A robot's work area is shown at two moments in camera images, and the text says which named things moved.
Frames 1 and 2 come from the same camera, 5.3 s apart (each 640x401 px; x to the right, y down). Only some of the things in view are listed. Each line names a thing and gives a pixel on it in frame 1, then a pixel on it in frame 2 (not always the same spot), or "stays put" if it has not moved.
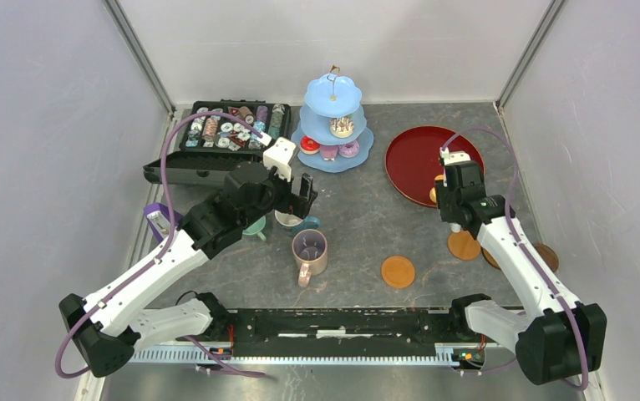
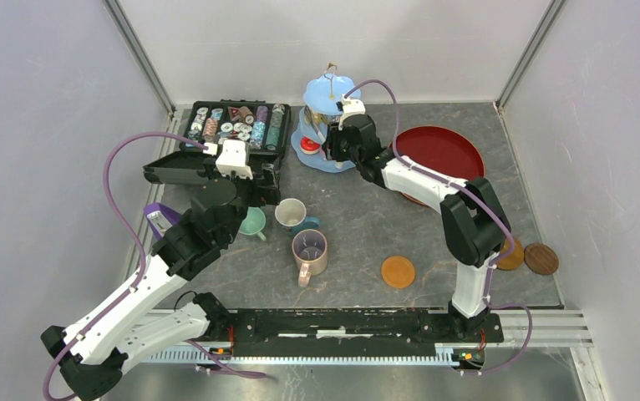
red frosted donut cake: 308,145 stays put
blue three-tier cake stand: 328,97 stays put
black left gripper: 298,205 → 262,195
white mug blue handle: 293,225 stays put
